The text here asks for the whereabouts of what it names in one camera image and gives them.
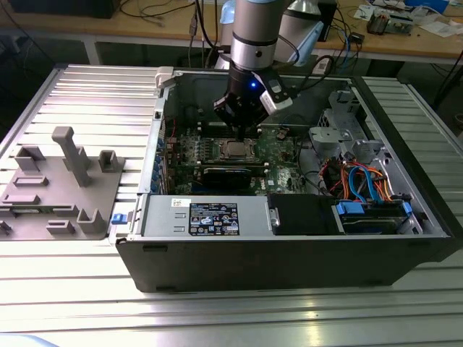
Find white label sheet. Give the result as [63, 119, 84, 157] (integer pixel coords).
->
[313, 53, 329, 74]

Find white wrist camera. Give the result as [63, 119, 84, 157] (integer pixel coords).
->
[258, 72, 294, 116]

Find silver-topped CPU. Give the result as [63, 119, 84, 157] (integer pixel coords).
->
[226, 141, 249, 155]

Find silver power supply unit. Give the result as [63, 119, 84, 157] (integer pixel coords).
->
[139, 194, 273, 239]

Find black monitor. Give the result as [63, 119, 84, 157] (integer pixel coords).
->
[7, 0, 117, 20]

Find grey parts rack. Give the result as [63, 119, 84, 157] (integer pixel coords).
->
[0, 126, 127, 242]

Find black graphics card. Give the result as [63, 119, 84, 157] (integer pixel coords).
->
[200, 166, 253, 192]

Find black upright box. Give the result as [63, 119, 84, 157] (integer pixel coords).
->
[318, 0, 339, 43]

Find blue wire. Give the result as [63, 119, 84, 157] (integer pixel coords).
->
[346, 161, 380, 206]

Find pale blue teach pendant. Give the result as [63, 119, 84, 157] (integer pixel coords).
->
[289, 18, 326, 69]

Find metal disk bay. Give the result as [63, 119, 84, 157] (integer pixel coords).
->
[309, 90, 390, 171]

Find copper heatsink cooler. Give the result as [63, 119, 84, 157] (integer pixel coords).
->
[366, 9, 391, 36]

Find grey plastic latch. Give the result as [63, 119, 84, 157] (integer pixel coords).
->
[154, 66, 177, 88]

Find white papers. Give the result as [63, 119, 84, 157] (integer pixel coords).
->
[418, 20, 461, 38]

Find green circuit board device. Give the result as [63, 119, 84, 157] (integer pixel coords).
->
[388, 13, 415, 36]

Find hard disk in blue carrier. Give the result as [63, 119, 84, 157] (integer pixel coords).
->
[334, 200, 414, 236]

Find blue box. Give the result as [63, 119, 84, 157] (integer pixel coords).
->
[404, 0, 451, 9]

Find CPU socket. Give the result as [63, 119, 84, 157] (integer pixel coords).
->
[216, 136, 262, 163]

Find wooden desk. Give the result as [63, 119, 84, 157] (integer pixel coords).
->
[0, 0, 463, 68]

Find metal socket cover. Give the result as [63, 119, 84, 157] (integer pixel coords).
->
[218, 137, 260, 162]

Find orange wire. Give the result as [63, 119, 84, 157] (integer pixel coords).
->
[375, 169, 397, 203]

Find green motherboard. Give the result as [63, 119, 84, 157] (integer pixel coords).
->
[164, 124, 310, 196]

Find black PC case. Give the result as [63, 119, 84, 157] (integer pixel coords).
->
[114, 67, 463, 294]

